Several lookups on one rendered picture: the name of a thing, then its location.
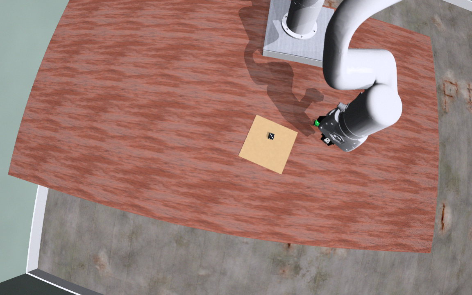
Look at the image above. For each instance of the tan square mat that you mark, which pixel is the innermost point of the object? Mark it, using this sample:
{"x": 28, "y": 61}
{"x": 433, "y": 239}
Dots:
{"x": 271, "y": 154}

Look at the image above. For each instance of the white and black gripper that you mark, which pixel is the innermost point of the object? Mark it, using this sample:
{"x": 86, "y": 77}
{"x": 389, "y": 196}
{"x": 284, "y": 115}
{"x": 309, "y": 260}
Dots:
{"x": 330, "y": 128}

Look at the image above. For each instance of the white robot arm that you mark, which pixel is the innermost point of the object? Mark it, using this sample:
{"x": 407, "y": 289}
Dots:
{"x": 373, "y": 70}

